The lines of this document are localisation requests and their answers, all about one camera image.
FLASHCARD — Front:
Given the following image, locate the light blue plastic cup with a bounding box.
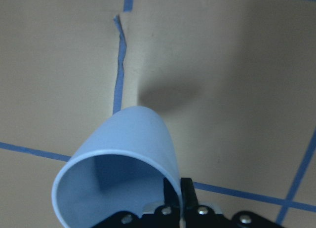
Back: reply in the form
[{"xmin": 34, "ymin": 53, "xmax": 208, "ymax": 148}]
[{"xmin": 51, "ymin": 106, "xmax": 183, "ymax": 228}]

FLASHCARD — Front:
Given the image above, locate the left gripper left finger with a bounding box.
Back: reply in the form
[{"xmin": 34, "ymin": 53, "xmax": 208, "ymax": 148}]
[{"xmin": 163, "ymin": 178, "xmax": 182, "ymax": 209}]

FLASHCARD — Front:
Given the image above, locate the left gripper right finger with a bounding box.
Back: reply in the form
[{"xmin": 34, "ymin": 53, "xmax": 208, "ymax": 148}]
[{"xmin": 181, "ymin": 178, "xmax": 199, "ymax": 211}]

